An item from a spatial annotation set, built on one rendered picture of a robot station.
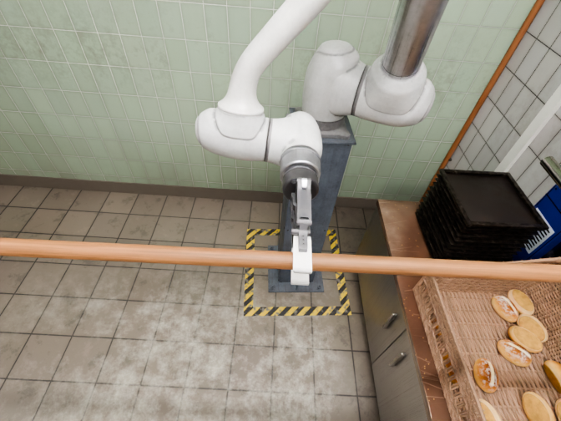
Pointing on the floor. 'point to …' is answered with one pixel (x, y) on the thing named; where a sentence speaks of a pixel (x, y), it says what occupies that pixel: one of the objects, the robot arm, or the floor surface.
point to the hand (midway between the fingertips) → (300, 261)
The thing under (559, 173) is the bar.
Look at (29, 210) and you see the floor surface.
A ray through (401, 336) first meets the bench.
